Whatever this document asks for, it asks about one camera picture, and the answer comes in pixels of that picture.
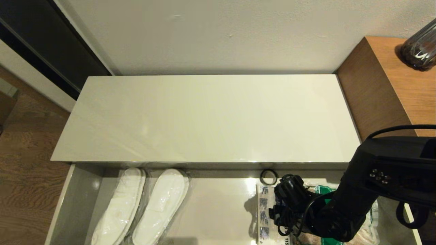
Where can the white tissue pack blue print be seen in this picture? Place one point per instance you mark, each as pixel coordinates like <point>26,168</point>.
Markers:
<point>264,204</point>

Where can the dark ribbed glass vase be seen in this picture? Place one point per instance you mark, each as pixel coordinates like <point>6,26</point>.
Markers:
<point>420,49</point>

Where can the glossy white drawer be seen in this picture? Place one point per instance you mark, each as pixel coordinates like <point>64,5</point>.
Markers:
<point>221,211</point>

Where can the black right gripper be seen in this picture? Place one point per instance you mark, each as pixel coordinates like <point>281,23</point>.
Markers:
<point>281,219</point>

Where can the snack bag green label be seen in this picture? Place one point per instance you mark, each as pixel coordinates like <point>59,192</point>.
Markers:
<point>369,228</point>

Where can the white slipper in plastic wrap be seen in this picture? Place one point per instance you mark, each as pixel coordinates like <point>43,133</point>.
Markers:
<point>119,211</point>
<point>160,207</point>

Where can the brown wooden side cabinet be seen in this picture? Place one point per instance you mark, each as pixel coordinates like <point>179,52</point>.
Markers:
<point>378,95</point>

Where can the glossy white cabinet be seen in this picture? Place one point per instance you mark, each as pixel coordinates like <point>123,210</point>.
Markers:
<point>204,119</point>

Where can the black tape roll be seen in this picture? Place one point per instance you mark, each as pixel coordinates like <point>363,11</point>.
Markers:
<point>263,177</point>

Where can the black door panel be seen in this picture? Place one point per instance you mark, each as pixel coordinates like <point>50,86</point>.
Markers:
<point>51,41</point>

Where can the white door frame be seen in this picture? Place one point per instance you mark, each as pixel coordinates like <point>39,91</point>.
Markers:
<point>34,75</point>

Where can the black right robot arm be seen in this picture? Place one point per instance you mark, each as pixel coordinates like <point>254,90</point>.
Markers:
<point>374,170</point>

